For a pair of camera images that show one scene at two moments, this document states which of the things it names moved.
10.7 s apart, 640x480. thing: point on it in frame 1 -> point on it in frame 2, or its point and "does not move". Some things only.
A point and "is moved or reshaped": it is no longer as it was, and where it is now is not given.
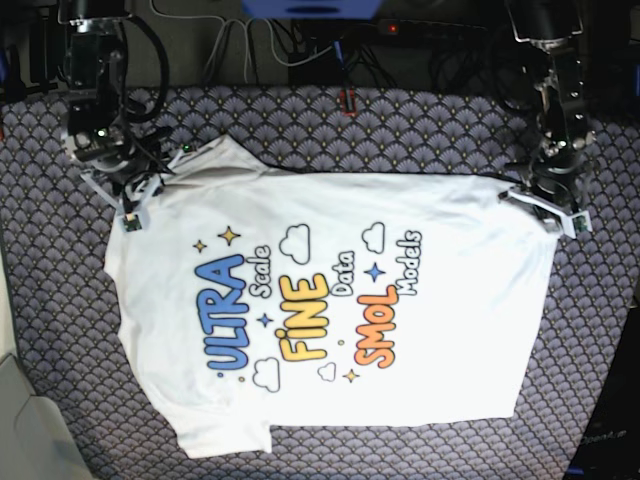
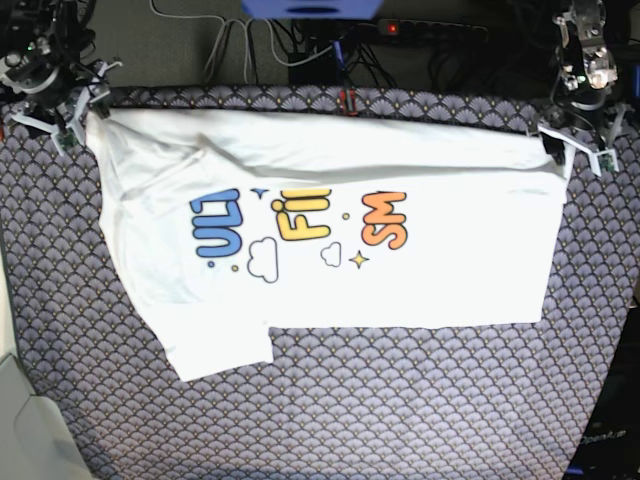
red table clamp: [343, 103] does not move
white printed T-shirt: [259, 297] is moved or reshaped
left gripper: [134, 160] -> [40, 79]
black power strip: [406, 29] does not move
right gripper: [553, 170] -> [580, 107]
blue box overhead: [312, 9] does not move
